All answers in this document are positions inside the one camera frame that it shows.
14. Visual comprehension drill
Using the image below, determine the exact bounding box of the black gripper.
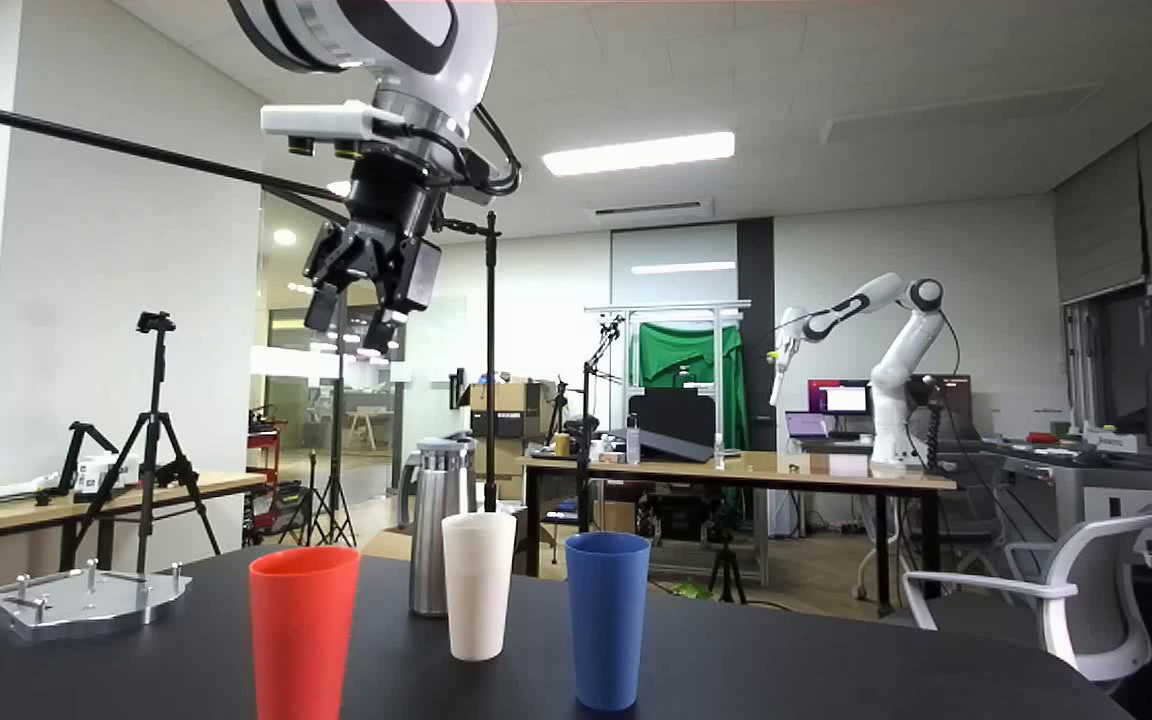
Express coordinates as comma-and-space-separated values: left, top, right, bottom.
306, 154, 440, 355

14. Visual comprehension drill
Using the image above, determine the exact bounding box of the red plastic cup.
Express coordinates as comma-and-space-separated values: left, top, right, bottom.
249, 545, 361, 720

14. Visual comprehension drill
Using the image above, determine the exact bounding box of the blue plastic cup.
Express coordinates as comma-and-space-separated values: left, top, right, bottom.
568, 532, 654, 711

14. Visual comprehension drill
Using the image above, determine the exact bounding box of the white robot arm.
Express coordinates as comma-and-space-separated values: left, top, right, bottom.
230, 0, 520, 354

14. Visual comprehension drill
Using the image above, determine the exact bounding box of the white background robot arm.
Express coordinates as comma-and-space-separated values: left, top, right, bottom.
769, 272, 946, 475

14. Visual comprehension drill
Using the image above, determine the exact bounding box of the cardboard box stack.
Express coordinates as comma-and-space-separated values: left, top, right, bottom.
468, 381, 557, 499

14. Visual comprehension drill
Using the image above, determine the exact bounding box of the stainless steel thermos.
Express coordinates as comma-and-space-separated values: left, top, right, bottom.
408, 441, 478, 619

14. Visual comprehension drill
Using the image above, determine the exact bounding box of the white plastic cup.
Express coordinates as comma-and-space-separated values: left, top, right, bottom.
443, 512, 518, 665

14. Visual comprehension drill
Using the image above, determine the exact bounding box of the green cloth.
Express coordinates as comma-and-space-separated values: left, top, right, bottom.
635, 326, 748, 448

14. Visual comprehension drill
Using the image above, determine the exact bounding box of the wooden background desk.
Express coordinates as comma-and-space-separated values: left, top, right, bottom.
525, 453, 956, 611

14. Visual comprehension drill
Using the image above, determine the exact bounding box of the clear acrylic plate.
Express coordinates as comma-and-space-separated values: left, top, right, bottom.
0, 559, 193, 636

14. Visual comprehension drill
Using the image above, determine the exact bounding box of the wooden side table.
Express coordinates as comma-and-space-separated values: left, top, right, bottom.
0, 474, 270, 569

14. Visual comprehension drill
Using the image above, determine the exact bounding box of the black boom pole stand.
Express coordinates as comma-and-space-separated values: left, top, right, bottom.
0, 88, 506, 517

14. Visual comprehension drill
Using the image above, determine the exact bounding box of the laptop with pink screen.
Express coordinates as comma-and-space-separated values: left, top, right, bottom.
810, 381, 873, 441

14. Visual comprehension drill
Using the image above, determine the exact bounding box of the white office chair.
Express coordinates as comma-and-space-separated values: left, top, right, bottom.
902, 507, 1152, 683

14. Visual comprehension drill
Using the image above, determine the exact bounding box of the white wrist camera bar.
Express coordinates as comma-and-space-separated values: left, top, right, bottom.
262, 100, 400, 140

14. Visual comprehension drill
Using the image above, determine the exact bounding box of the black camera tripod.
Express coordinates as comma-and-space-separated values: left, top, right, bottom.
61, 313, 221, 571

